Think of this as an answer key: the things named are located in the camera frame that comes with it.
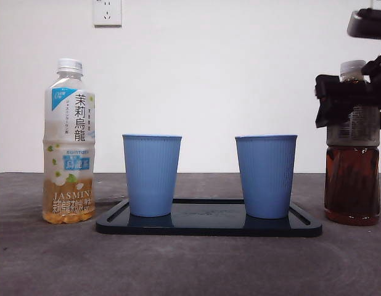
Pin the dark tea bottle beige label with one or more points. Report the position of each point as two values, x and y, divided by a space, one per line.
352 179

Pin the blue ribbed plastic cup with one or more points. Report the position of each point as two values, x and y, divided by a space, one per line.
266 175
151 175

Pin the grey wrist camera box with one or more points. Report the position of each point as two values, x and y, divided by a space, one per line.
369 24

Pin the white wall socket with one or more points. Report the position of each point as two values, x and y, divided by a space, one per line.
380 3
107 12

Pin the dark blue rectangular tray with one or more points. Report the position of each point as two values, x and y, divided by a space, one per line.
206 226

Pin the jasmine tea bottle white label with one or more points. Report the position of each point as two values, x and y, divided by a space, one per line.
68 123

